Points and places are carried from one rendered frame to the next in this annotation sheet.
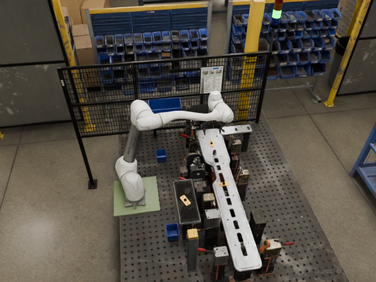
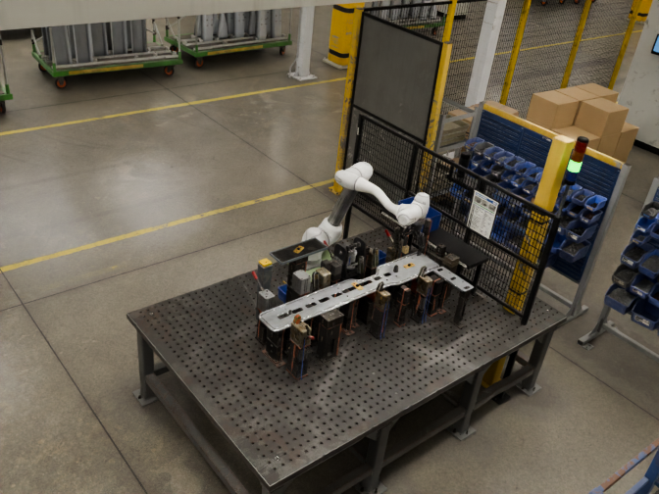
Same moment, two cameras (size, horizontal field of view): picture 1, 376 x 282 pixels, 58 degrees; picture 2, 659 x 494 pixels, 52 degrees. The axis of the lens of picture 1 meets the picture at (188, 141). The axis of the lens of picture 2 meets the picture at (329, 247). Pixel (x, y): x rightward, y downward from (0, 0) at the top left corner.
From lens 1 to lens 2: 3.17 m
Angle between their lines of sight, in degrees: 46
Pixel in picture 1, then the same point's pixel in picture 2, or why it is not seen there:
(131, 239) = not seen: hidden behind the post
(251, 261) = (275, 322)
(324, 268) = (334, 423)
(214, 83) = (484, 221)
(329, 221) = not seen: outside the picture
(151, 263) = (246, 294)
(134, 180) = (311, 232)
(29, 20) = (414, 82)
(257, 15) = (552, 156)
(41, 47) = (411, 115)
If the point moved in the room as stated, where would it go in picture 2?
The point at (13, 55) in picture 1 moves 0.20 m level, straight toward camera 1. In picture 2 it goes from (387, 110) to (378, 116)
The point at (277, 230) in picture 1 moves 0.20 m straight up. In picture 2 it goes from (357, 374) to (361, 349)
